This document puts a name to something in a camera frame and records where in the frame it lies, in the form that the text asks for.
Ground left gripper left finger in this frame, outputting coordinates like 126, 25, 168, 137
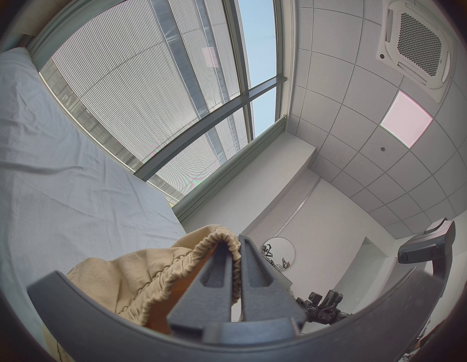
167, 240, 236, 333

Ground round wall mirror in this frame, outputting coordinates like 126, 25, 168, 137
262, 237, 295, 272

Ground window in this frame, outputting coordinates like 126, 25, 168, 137
39, 0, 290, 206

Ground white ceiling air vent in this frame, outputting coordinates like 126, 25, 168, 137
376, 0, 457, 104

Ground square ceiling light panel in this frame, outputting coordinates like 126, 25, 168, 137
380, 90, 434, 150

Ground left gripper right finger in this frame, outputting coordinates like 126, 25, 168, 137
239, 233, 307, 333

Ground tan shorts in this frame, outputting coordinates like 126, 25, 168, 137
43, 223, 242, 362

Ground bed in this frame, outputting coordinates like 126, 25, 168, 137
0, 0, 187, 353

